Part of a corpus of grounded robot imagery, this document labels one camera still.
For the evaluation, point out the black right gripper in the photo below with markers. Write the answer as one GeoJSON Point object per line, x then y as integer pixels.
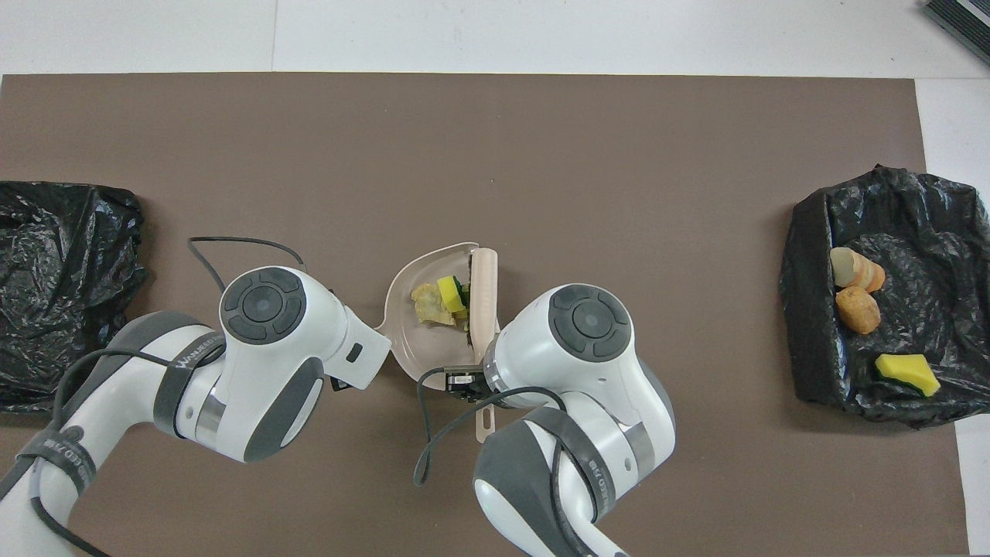
{"type": "Point", "coordinates": [479, 393]}

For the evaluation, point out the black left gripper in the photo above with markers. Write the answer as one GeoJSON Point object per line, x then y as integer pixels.
{"type": "Point", "coordinates": [339, 383]}

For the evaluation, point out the beige plastic dustpan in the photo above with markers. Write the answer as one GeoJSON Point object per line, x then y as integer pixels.
{"type": "Point", "coordinates": [410, 348]}

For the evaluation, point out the orange striped croissant piece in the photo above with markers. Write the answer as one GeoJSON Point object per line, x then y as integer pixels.
{"type": "Point", "coordinates": [429, 303]}

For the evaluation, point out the green topped yellow sponge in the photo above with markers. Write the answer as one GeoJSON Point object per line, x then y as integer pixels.
{"type": "Point", "coordinates": [451, 295]}

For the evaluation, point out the beige hand brush black bristles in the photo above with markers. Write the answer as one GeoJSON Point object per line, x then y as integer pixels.
{"type": "Point", "coordinates": [486, 294]}

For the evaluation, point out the brown bread nugget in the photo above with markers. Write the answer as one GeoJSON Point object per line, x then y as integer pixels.
{"type": "Point", "coordinates": [858, 309]}

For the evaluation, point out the pale crusty bread chunk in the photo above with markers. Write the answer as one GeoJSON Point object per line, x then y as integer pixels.
{"type": "Point", "coordinates": [855, 268]}

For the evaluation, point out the small yellow green sponge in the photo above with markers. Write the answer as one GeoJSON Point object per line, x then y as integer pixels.
{"type": "Point", "coordinates": [909, 374]}

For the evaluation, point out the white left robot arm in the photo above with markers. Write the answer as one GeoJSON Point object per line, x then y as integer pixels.
{"type": "Point", "coordinates": [263, 348]}

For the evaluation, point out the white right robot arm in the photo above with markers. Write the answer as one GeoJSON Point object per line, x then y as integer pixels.
{"type": "Point", "coordinates": [588, 348]}

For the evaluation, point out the black bag lined bin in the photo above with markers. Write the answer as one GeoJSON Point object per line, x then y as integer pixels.
{"type": "Point", "coordinates": [62, 271]}
{"type": "Point", "coordinates": [928, 271]}

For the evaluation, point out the brown table mat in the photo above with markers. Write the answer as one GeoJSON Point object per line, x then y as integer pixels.
{"type": "Point", "coordinates": [309, 139]}

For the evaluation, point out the dark ribbed vent panel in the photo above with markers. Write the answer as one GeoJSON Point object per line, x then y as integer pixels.
{"type": "Point", "coordinates": [963, 23]}

